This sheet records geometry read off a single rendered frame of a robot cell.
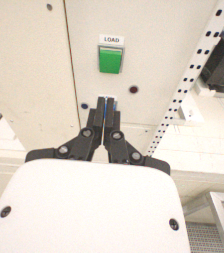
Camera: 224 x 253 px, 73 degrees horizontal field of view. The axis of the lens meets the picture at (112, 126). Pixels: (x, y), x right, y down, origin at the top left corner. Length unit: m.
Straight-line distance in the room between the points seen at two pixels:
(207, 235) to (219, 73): 1.15
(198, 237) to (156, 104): 1.30
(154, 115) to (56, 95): 0.20
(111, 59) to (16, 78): 0.17
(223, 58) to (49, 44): 0.70
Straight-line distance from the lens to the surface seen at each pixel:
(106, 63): 0.24
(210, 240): 1.54
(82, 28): 0.24
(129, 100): 0.29
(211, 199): 0.70
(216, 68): 0.83
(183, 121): 0.66
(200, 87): 0.90
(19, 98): 0.34
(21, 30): 0.27
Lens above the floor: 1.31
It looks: 49 degrees down
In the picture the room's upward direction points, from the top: 7 degrees clockwise
